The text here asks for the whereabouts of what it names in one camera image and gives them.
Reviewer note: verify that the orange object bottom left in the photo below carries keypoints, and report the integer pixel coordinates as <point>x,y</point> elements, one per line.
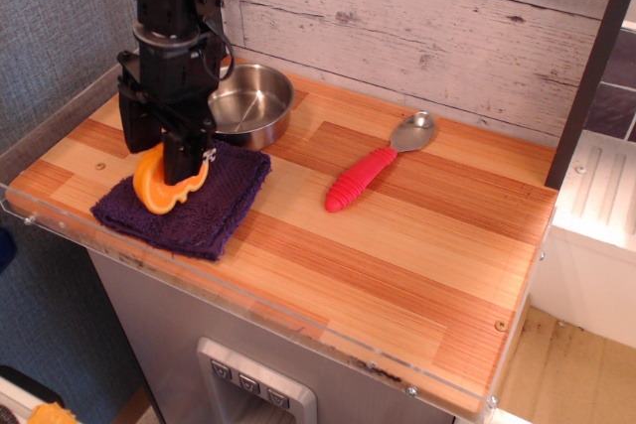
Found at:
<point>51,413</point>

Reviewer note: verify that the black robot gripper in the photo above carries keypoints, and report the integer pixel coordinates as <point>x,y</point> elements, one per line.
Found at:
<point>163,90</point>

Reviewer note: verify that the orange toy half slice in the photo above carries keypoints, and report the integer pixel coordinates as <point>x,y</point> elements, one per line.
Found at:
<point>150,187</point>

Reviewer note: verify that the small steel saucepan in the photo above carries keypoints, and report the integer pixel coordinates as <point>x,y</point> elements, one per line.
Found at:
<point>252,108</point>

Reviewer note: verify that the red handled metal spoon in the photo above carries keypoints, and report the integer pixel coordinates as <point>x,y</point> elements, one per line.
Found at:
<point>412,134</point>

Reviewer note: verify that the clear acrylic edge guard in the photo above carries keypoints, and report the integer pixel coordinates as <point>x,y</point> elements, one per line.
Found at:
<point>420,292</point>

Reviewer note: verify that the white toy sink drainboard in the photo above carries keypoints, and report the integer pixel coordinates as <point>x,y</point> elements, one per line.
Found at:
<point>597,196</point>

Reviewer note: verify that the silver dispenser panel with buttons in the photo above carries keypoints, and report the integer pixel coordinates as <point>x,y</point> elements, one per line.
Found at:
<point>242,390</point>

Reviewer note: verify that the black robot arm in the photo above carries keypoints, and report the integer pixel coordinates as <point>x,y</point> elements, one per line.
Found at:
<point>51,49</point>

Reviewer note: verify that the purple folded rag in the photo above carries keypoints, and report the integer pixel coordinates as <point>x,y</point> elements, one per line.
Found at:
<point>202,225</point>

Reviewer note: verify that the dark right wooden post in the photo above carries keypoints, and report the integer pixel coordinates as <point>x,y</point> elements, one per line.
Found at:
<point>615,13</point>

